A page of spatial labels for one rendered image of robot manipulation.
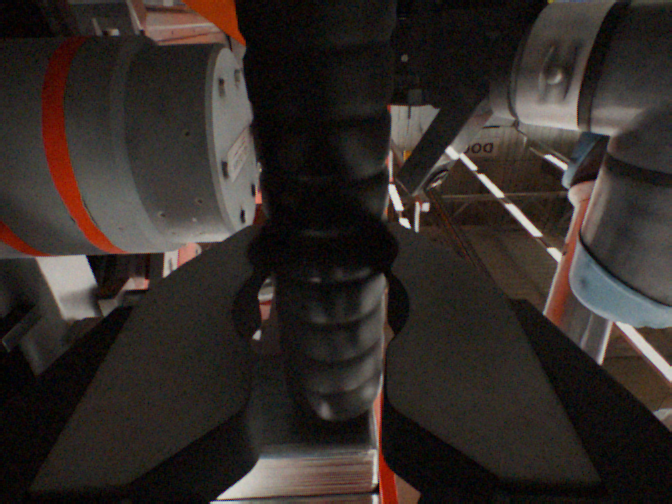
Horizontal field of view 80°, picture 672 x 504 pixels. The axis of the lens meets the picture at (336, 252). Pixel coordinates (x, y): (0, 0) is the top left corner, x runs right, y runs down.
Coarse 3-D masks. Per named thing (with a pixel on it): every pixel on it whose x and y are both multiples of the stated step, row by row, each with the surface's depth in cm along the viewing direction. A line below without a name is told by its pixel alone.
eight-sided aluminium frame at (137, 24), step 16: (80, 0) 42; (96, 0) 42; (112, 0) 42; (128, 0) 42; (80, 16) 43; (96, 16) 43; (112, 16) 43; (128, 16) 43; (144, 16) 46; (80, 32) 44; (96, 32) 44; (112, 32) 47; (128, 32) 44; (144, 32) 46; (128, 256) 49; (144, 256) 53; (160, 256) 49; (176, 256) 53; (128, 272) 49; (144, 272) 53; (160, 272) 49
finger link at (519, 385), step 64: (384, 256) 12; (448, 256) 10; (448, 320) 8; (512, 320) 8; (384, 384) 6; (448, 384) 6; (512, 384) 6; (384, 448) 7; (448, 448) 5; (512, 448) 5; (576, 448) 5
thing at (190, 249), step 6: (186, 246) 56; (192, 246) 59; (198, 246) 62; (180, 252) 54; (186, 252) 57; (192, 252) 59; (198, 252) 61; (180, 258) 54; (186, 258) 57; (180, 264) 54; (144, 282) 54
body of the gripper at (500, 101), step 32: (416, 0) 28; (448, 0) 29; (480, 0) 28; (512, 0) 26; (544, 0) 27; (416, 32) 29; (448, 32) 29; (480, 32) 28; (512, 32) 26; (416, 64) 30; (448, 64) 31; (480, 64) 29; (512, 64) 26; (416, 96) 31
